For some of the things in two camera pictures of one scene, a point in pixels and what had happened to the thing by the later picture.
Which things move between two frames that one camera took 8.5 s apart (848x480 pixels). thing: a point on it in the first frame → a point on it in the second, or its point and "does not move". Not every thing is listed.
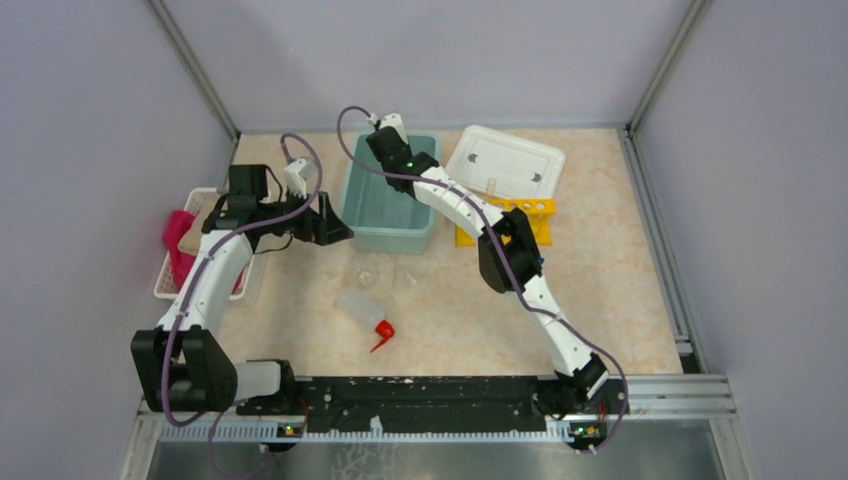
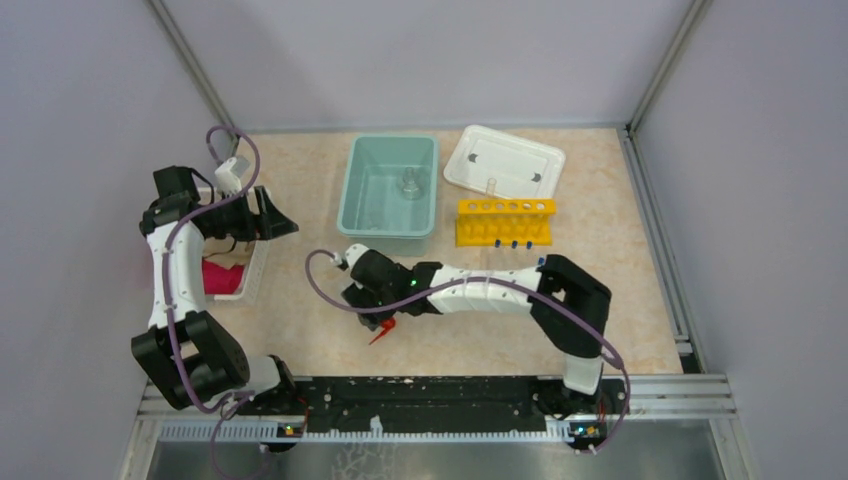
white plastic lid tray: x=521 y=170 does not move
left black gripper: x=322 y=227 → x=268 y=223
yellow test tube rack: x=539 y=212 does not move
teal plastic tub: x=380 y=219 does not move
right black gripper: x=403 y=144 → x=357 y=294
